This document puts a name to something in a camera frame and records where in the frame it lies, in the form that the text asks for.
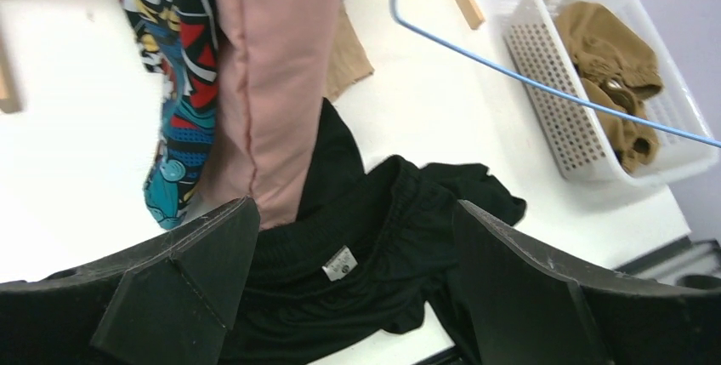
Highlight colourful comic print shorts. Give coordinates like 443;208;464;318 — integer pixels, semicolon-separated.
119;0;219;230

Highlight white plastic basket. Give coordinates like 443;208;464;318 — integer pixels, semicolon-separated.
503;0;720;187

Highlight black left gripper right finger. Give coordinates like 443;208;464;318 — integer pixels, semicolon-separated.
453;200;720;364

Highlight beige shorts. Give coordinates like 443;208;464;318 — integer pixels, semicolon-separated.
325;3;374;102

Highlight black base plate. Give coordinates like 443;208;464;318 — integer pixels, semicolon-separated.
420;237;720;364

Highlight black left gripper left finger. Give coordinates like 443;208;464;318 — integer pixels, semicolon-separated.
1;198;259;364

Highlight tan brown shorts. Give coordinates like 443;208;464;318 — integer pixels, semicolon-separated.
554;1;663;174

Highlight black shorts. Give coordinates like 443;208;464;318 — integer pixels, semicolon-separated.
220;101;527;364

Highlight pink shorts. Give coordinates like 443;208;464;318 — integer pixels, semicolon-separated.
200;0;342;230

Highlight blue hanger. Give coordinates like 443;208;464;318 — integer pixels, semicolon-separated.
389;0;721;150

